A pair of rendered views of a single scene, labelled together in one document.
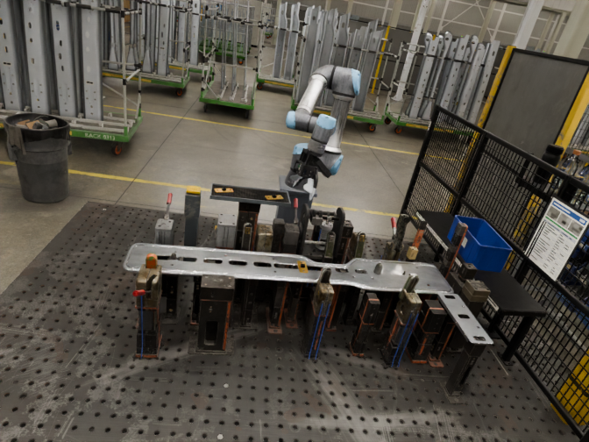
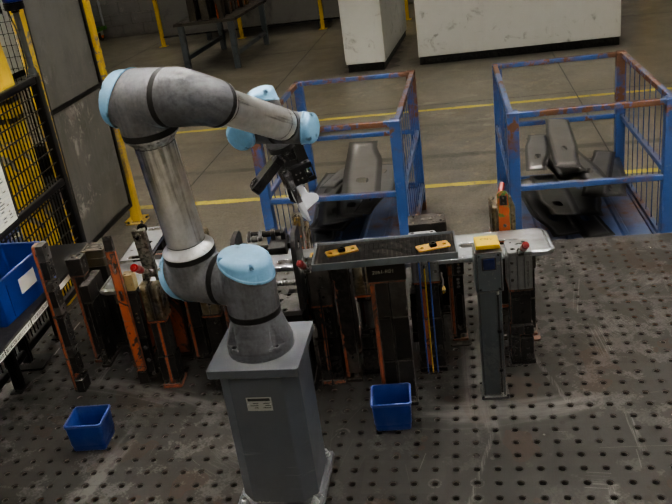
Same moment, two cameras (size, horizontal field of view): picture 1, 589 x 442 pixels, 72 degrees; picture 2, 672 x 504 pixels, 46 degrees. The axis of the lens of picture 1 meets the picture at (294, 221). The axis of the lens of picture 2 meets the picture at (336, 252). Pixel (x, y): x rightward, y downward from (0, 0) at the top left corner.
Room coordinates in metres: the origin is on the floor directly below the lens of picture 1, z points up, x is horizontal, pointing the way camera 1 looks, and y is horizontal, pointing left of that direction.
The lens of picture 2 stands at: (3.50, 0.71, 1.99)
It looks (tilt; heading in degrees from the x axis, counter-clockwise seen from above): 24 degrees down; 199
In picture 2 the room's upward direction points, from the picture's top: 8 degrees counter-clockwise
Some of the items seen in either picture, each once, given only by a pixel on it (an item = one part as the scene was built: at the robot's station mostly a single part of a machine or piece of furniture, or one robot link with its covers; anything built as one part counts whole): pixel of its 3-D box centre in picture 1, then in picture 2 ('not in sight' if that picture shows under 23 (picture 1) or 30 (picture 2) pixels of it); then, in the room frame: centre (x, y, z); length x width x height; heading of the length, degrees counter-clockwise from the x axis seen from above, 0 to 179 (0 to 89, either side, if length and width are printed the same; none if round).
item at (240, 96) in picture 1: (233, 60); not in sight; (8.32, 1.76, 0.88); 1.91 x 1.00 x 1.76; 9
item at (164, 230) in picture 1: (163, 258); (519, 302); (1.48, 0.54, 0.88); 0.11 x 0.10 x 0.36; 12
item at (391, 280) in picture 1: (297, 268); (322, 258); (1.43, -0.05, 1.00); 1.38 x 0.22 x 0.02; 102
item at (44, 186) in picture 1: (41, 159); not in sight; (3.33, 2.37, 0.36); 0.54 x 0.50 x 0.73; 8
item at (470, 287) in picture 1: (463, 317); (107, 294); (1.47, -0.82, 0.88); 0.08 x 0.08 x 0.36; 12
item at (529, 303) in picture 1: (469, 253); (8, 309); (1.83, -0.91, 1.01); 0.90 x 0.22 x 0.03; 12
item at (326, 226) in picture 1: (314, 253); (277, 309); (1.66, -0.12, 0.94); 0.18 x 0.13 x 0.49; 102
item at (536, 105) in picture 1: (501, 168); not in sight; (3.67, -1.77, 1.00); 1.34 x 0.14 x 2.00; 8
